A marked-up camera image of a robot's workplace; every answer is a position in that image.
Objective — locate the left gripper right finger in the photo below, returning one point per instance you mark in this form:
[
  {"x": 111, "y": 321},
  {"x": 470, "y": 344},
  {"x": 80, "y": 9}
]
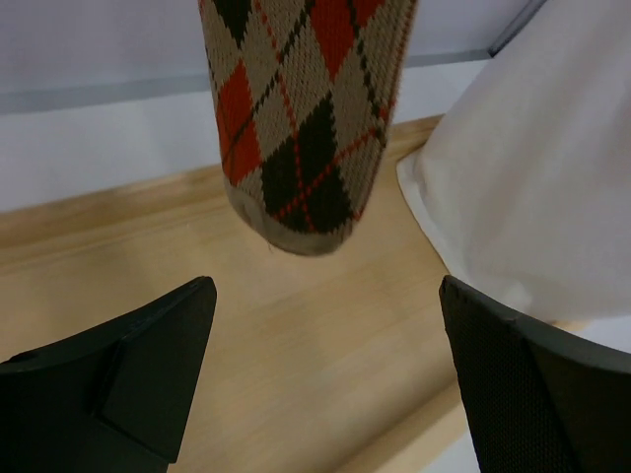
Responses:
[{"x": 536, "y": 398}]

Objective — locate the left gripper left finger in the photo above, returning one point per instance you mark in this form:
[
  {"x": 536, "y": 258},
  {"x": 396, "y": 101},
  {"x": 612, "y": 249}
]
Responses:
[{"x": 113, "y": 398}]

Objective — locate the wooden clothes rack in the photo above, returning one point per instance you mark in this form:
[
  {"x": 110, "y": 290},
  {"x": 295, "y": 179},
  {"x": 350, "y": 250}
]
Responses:
[{"x": 332, "y": 364}]

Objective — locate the clear plastic bag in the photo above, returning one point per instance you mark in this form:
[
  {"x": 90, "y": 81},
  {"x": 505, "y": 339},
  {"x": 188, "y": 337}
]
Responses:
[{"x": 523, "y": 188}]

